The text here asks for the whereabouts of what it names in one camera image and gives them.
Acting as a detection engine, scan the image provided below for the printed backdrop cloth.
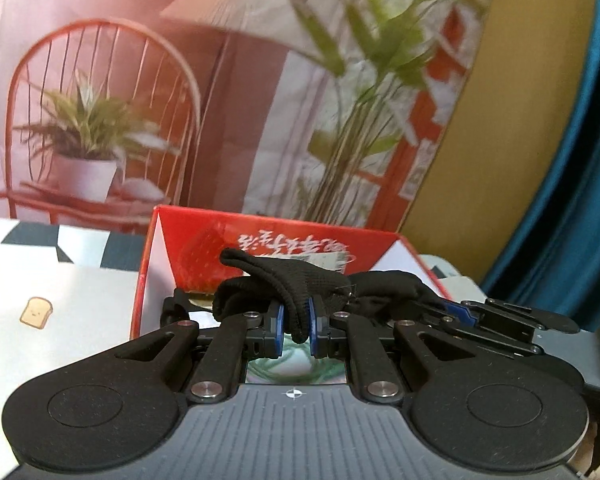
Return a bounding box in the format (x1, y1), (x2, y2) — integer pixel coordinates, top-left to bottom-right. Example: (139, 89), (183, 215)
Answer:
(0, 0), (501, 236)

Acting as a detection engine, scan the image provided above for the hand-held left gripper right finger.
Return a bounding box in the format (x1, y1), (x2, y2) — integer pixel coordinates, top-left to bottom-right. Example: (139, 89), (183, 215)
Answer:
(307, 296), (521, 405)

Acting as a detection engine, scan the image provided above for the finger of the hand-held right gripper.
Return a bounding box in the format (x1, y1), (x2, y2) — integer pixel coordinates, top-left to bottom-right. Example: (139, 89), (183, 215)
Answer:
(442, 297), (581, 335)
(420, 310), (546, 358)

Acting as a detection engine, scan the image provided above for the blue curtain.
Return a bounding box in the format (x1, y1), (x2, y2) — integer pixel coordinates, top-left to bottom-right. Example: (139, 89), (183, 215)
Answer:
(480, 0), (600, 331)

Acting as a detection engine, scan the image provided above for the yellow wooden panel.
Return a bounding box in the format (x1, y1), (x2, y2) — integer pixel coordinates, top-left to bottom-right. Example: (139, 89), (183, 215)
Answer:
(402, 0), (600, 281)

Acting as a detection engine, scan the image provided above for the printed tablecloth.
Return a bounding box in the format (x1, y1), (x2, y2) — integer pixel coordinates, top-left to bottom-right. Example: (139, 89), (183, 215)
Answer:
(0, 217), (486, 466)

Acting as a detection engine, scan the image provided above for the red strawberry print box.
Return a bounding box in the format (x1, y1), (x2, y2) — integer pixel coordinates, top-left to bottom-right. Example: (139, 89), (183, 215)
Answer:
(130, 204), (451, 341)

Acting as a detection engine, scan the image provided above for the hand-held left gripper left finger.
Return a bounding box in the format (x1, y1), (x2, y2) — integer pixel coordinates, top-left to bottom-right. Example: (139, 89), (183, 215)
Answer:
(45, 302), (287, 403)

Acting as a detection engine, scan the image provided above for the black knit glove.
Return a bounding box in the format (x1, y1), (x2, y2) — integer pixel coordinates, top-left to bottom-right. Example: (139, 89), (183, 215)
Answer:
(212, 247), (353, 343)
(347, 270), (448, 321)

